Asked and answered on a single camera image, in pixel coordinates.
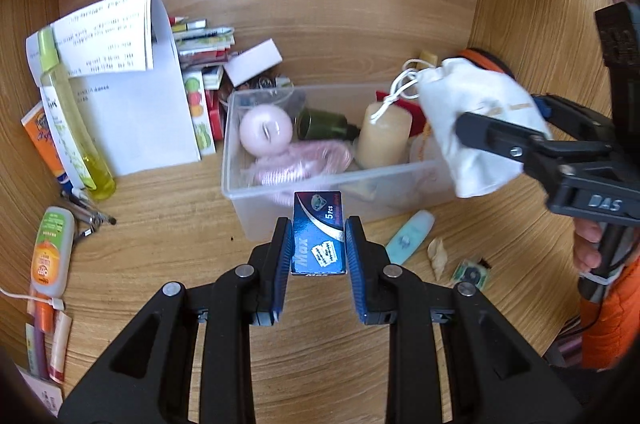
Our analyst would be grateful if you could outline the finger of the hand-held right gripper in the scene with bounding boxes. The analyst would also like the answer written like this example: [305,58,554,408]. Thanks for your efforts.
[532,94,615,143]
[456,111,546,165]

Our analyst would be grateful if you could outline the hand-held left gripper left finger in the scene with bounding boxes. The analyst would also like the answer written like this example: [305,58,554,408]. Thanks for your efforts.
[57,216,296,424]

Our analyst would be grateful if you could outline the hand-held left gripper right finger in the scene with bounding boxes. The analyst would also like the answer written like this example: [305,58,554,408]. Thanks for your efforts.
[344,215,583,424]

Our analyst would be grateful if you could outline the blue razor blade box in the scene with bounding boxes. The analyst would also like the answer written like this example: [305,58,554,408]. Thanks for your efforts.
[290,190,348,275]

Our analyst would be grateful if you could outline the white drawstring bag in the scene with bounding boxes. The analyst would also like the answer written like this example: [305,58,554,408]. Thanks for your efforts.
[390,58,553,199]

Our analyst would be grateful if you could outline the clear plastic box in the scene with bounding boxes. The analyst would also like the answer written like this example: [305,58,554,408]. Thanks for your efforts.
[221,84,458,242]

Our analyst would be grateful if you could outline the cream pillar candle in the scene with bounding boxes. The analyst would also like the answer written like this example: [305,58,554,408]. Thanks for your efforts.
[356,101,414,169]

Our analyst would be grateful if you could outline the pink round jar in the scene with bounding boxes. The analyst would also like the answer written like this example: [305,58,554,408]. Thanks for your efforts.
[239,104,293,156]

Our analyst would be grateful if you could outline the person's right forearm orange sleeve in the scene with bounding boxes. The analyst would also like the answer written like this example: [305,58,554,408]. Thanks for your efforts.
[580,244,640,371]

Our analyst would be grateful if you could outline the wooden desktop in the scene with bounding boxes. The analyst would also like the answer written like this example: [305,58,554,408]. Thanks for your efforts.
[0,0,616,424]

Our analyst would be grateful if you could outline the person's right hand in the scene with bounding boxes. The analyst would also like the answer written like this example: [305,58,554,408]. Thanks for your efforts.
[572,220,607,275]

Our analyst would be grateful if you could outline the turquoise tube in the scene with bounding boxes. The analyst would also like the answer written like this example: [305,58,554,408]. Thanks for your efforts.
[385,210,436,265]

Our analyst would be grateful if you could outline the orange and black round case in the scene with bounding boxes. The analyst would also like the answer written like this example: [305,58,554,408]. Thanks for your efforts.
[460,48,517,80]

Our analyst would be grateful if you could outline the beige seashell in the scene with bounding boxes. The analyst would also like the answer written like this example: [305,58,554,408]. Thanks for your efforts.
[426,238,449,281]

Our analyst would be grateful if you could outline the red flat packet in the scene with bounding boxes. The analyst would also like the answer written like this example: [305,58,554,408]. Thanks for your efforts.
[376,90,426,125]

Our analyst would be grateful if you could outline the pink mesh pouch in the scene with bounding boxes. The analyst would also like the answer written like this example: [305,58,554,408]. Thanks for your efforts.
[249,141,354,199]

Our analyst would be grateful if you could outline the small green patterned packet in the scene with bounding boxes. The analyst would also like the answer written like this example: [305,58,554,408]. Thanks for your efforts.
[452,258,492,289]

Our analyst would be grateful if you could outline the dark green glass jar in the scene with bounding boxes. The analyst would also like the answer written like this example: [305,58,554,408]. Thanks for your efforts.
[295,108,361,143]

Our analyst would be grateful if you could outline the red card packet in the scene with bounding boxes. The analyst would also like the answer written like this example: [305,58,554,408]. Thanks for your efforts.
[202,66,226,141]

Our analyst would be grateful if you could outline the fruit sticker sheet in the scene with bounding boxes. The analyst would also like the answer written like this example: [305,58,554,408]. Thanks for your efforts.
[182,68,217,155]

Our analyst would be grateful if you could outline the bowl of beads and stones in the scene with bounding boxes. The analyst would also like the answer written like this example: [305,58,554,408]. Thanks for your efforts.
[219,74,296,107]

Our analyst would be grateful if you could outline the white folded paper sheets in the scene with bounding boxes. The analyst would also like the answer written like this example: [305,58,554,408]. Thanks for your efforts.
[26,0,202,177]

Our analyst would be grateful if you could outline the small white cardboard box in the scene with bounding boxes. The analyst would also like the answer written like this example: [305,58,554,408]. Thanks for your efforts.
[223,38,282,87]

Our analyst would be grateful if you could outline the white bottle with orange label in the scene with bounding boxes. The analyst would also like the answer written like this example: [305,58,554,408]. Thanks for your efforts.
[30,206,76,297]

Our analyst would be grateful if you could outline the yellow bottle with green cap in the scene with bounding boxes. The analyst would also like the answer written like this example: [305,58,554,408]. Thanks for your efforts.
[37,28,117,201]

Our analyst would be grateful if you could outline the cosmetic tubes bundle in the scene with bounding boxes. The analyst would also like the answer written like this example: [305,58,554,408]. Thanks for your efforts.
[25,299,73,386]

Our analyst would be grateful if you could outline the orange sunscreen tube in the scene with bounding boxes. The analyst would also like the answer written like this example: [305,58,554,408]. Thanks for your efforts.
[21,101,76,185]

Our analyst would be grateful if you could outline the white cable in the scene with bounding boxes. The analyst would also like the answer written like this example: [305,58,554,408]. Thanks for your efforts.
[0,286,66,312]

